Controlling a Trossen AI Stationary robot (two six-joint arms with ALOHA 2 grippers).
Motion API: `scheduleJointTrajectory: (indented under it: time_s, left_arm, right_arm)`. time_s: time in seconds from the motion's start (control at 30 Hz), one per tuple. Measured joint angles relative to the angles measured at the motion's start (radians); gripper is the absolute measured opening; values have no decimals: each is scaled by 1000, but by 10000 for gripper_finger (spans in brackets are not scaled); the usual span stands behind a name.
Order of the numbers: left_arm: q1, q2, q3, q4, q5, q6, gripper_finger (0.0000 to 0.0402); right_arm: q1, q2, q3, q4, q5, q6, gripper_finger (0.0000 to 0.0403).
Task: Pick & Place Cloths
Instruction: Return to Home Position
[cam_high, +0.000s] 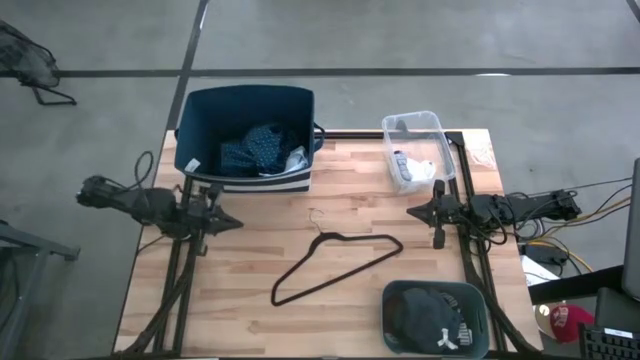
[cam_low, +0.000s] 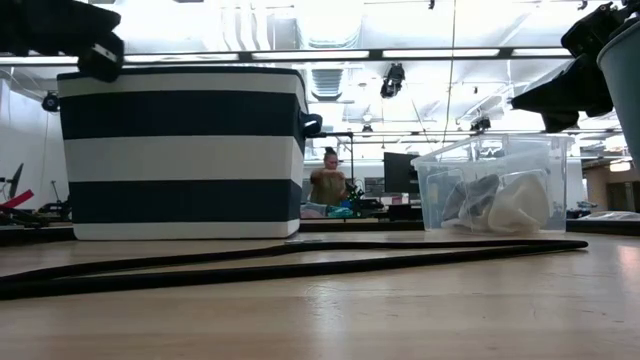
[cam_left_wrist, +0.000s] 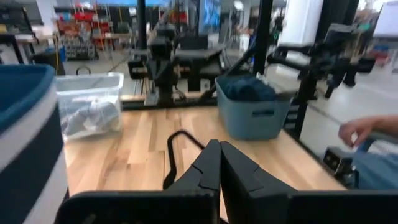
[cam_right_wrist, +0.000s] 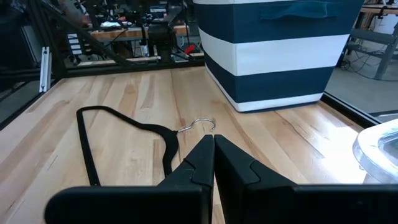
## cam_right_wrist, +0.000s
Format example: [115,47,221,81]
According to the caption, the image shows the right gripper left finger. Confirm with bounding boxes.
[44,134,216,224]

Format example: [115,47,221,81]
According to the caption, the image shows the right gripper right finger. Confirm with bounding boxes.
[215,134,398,224]

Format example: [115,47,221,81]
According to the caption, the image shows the black velvet clothes hanger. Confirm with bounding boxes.
[76,105,217,187]

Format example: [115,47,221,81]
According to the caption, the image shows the clear plastic container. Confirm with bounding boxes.
[352,118,398,185]

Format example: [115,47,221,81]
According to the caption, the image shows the navy white striped fabric bin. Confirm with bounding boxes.
[192,0,364,113]

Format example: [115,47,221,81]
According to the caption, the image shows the silver aluminium extrusion piece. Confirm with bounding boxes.
[39,46,52,93]

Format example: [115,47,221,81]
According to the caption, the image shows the wooden workbench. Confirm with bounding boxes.
[90,24,203,41]

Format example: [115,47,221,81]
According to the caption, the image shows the black rack white labels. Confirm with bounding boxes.
[62,29,86,58]

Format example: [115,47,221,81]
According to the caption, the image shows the person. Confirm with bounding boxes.
[57,0,94,27]

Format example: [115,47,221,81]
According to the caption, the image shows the black frame rail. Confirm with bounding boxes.
[0,79,65,131]
[320,91,385,129]
[54,58,206,78]

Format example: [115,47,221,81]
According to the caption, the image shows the black floor cable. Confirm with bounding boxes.
[340,51,398,83]

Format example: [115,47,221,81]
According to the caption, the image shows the black diagonal frame brace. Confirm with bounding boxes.
[29,0,131,67]

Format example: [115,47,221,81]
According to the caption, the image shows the grey metal table frame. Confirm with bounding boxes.
[344,21,398,80]

